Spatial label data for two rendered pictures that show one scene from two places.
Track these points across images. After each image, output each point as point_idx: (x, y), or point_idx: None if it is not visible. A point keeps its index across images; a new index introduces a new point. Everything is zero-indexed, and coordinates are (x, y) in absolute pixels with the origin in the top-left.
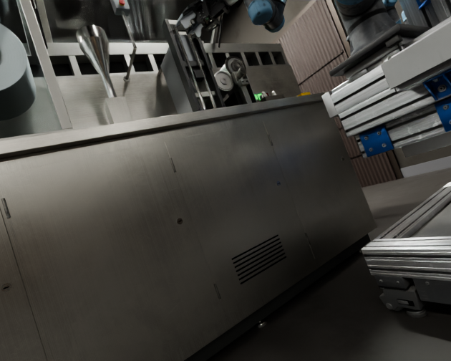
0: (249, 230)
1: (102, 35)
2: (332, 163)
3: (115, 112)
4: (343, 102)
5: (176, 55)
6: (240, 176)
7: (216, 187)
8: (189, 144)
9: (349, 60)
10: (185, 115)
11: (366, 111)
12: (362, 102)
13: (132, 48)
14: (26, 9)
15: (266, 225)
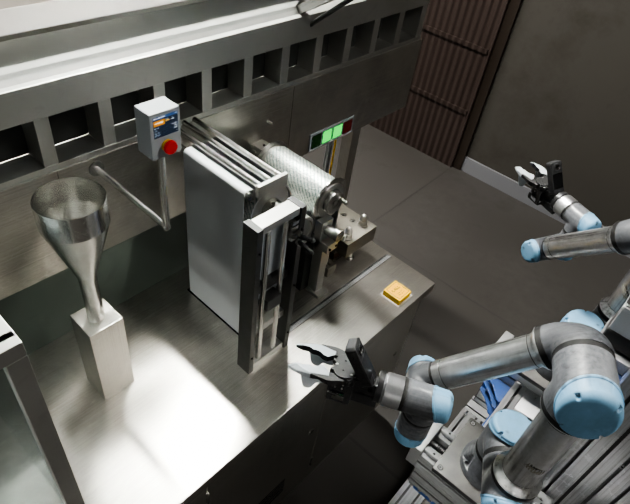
0: (259, 495)
1: (104, 225)
2: (380, 367)
3: (103, 350)
4: (426, 470)
5: (250, 287)
6: (275, 454)
7: (245, 483)
8: (234, 464)
9: (454, 488)
10: (245, 449)
11: (437, 493)
12: (440, 488)
13: (121, 78)
14: (45, 439)
15: (278, 478)
